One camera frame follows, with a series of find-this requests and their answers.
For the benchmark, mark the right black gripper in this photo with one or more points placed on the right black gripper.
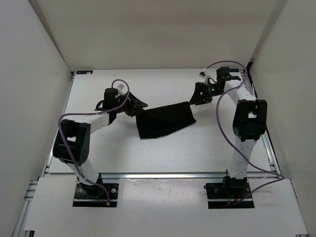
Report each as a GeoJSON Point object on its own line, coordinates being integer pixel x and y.
{"type": "Point", "coordinates": [197, 98]}

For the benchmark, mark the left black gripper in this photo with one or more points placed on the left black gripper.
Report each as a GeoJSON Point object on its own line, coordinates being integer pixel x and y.
{"type": "Point", "coordinates": [132, 111]}

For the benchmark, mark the black skirt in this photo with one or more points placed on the black skirt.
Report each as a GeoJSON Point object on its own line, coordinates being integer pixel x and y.
{"type": "Point", "coordinates": [162, 121]}

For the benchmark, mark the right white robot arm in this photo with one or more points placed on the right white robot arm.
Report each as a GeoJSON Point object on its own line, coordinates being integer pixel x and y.
{"type": "Point", "coordinates": [249, 122]}

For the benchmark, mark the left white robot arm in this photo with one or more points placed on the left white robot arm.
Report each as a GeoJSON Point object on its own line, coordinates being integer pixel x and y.
{"type": "Point", "coordinates": [72, 143]}

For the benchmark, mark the left blue label sticker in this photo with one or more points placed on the left blue label sticker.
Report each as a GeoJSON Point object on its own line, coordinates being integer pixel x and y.
{"type": "Point", "coordinates": [84, 72]}

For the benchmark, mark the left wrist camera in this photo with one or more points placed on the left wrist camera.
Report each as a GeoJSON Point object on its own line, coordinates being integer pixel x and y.
{"type": "Point", "coordinates": [120, 88]}

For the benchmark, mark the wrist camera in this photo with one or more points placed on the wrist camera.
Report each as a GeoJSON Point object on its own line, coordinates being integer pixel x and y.
{"type": "Point", "coordinates": [204, 76]}
{"type": "Point", "coordinates": [120, 88]}

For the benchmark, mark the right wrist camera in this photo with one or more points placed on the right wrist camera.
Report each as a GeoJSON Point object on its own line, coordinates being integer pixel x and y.
{"type": "Point", "coordinates": [204, 76]}

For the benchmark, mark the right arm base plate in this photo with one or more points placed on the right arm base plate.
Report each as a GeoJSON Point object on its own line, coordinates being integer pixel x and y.
{"type": "Point", "coordinates": [219, 196]}

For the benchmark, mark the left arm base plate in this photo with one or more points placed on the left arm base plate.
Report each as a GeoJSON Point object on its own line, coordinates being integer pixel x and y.
{"type": "Point", "coordinates": [91, 196]}

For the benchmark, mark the front aluminium rail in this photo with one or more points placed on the front aluminium rail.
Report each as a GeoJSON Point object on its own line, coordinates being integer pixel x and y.
{"type": "Point", "coordinates": [169, 175]}

